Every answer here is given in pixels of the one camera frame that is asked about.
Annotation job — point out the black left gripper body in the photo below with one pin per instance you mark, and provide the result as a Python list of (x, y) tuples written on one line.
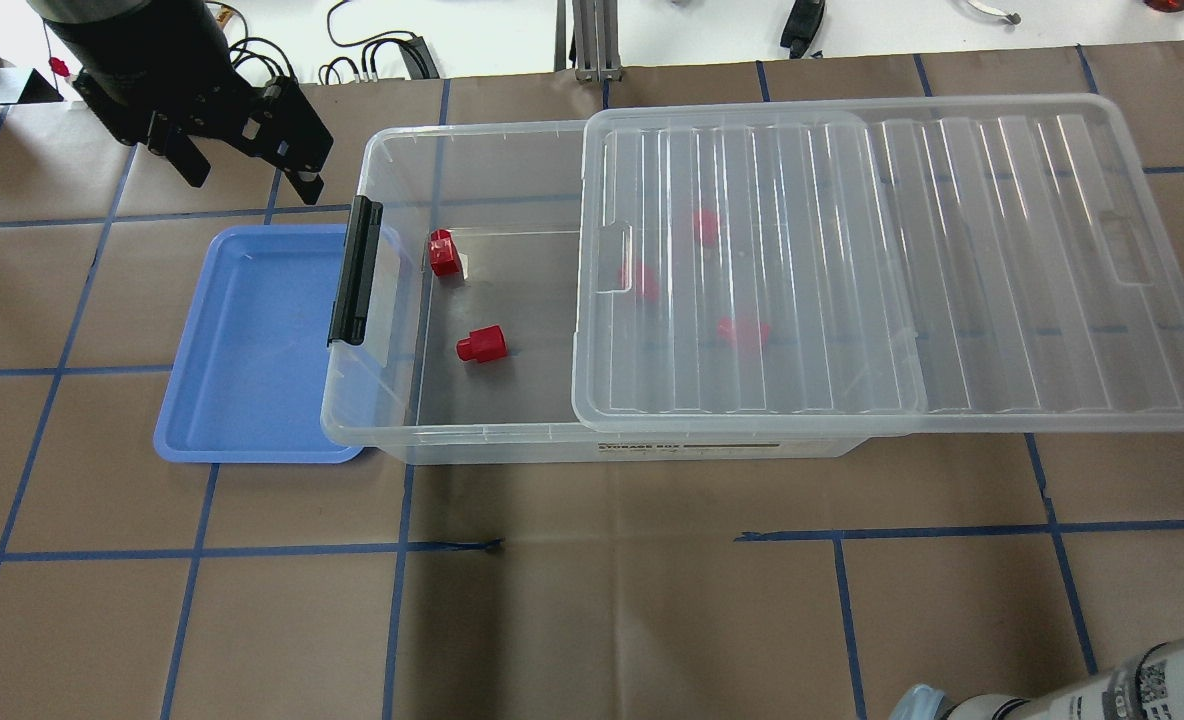
[(140, 48)]

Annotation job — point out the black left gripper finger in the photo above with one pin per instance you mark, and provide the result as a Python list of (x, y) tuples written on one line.
[(167, 140), (302, 169)]

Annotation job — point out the red block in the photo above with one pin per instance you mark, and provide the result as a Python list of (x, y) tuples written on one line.
[(483, 345), (745, 335), (707, 226), (641, 279), (444, 258)]

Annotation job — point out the clear plastic box lid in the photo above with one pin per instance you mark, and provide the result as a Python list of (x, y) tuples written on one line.
[(948, 264)]

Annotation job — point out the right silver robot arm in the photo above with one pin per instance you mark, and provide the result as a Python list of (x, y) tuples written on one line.
[(1147, 686)]

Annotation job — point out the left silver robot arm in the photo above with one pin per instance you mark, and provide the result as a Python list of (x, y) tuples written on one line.
[(179, 21)]

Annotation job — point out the clear plastic storage box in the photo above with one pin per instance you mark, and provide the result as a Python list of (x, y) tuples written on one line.
[(512, 194)]

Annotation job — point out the blue plastic tray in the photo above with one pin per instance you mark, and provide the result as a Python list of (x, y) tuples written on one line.
[(247, 382)]

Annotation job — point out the red block under lid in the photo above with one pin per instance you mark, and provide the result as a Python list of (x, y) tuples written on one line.
[(641, 279), (745, 335), (707, 226)]

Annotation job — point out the black power adapter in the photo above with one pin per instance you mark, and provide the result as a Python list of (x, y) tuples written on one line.
[(801, 26)]

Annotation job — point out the black box latch handle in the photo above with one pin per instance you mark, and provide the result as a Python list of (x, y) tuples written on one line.
[(350, 310)]

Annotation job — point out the aluminium frame post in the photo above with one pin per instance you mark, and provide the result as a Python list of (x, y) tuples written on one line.
[(587, 40)]

